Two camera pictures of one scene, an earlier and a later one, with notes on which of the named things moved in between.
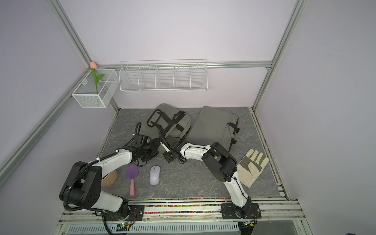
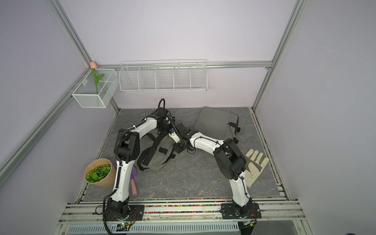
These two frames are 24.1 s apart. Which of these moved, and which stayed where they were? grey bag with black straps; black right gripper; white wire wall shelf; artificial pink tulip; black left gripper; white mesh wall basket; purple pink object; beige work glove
Moved: grey bag with black straps; black left gripper; black right gripper
Stayed: artificial pink tulip; beige work glove; white wire wall shelf; purple pink object; white mesh wall basket
